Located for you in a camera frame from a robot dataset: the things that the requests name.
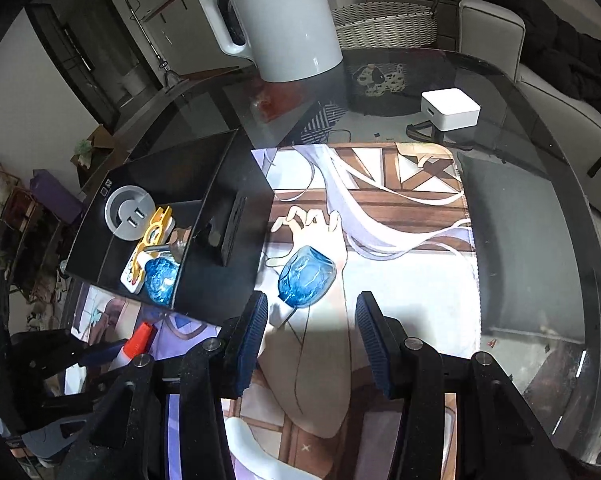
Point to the black puffer jacket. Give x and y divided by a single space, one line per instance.
555 25

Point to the white wicker basket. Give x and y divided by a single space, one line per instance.
380 25

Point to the blue glass ornament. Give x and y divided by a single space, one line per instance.
161 280
305 275

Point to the wooden shoe rack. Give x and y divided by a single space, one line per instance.
10 210

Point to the white electric kettle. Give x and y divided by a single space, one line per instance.
290 25

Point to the printed desk mat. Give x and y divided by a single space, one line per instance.
405 270

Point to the black framed glass door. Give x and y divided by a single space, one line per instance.
70 35

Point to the red bag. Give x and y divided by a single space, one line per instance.
269 105

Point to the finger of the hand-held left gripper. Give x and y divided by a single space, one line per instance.
45 347
95 357

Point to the white cube charger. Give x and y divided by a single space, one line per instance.
450 107

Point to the grey sofa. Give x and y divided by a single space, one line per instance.
570 115

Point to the purple bag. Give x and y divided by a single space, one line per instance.
55 195

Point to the grey round hub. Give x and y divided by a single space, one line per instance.
123 205

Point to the green plastic bag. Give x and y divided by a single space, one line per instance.
84 147

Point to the white trash bin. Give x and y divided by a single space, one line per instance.
132 82

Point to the black cardboard box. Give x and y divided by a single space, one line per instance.
205 175

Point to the brown cardboard box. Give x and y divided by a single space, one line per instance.
100 135

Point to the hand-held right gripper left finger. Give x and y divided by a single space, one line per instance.
250 340

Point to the white tube with orange cap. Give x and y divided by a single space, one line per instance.
140 338

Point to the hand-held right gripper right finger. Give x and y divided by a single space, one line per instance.
378 345

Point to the black striped item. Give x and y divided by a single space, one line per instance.
323 120

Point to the yellow plastic clip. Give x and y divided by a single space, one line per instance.
153 232

